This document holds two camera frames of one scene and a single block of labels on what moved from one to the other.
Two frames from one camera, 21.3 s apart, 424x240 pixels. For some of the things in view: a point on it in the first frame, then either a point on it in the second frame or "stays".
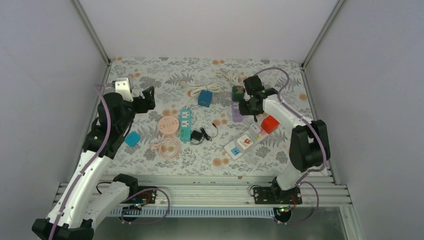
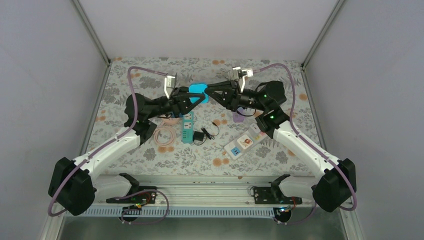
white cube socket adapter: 254,130 stays
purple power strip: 236,116 stays
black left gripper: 149,99 -> 184,102
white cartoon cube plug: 244,142 stays
